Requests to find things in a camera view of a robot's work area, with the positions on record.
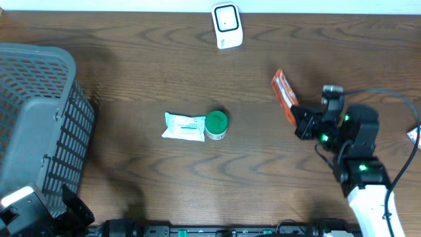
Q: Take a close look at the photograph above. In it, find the red snack bar wrapper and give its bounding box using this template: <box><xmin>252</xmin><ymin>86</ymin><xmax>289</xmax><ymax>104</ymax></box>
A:
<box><xmin>271</xmin><ymin>69</ymin><xmax>299</xmax><ymax>126</ymax></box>

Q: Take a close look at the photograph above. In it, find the green lid jar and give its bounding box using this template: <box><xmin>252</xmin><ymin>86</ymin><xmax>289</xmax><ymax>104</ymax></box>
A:
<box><xmin>205</xmin><ymin>111</ymin><xmax>228</xmax><ymax>140</ymax></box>

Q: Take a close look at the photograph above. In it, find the teal wet wipes pack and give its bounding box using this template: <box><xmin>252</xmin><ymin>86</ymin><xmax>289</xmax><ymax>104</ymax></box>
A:
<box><xmin>162</xmin><ymin>112</ymin><xmax>206</xmax><ymax>142</ymax></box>

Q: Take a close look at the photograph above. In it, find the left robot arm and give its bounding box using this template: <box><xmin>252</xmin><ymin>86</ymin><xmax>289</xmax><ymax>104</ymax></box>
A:
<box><xmin>1</xmin><ymin>184</ymin><xmax>145</xmax><ymax>237</ymax></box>

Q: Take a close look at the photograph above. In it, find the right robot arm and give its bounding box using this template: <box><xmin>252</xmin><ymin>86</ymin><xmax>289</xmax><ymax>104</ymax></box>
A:
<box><xmin>289</xmin><ymin>95</ymin><xmax>405</xmax><ymax>236</ymax></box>

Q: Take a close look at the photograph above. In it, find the white barcode scanner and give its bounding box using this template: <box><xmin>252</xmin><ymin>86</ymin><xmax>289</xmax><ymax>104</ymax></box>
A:
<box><xmin>211</xmin><ymin>3</ymin><xmax>243</xmax><ymax>49</ymax></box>

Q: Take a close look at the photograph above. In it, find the grey plastic basket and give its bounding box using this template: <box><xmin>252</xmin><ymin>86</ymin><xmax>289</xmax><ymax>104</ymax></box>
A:
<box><xmin>1</xmin><ymin>43</ymin><xmax>95</xmax><ymax>217</ymax></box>

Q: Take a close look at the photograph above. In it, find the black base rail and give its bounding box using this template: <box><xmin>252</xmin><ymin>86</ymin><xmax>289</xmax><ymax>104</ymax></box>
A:
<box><xmin>86</xmin><ymin>226</ymin><xmax>362</xmax><ymax>237</ymax></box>

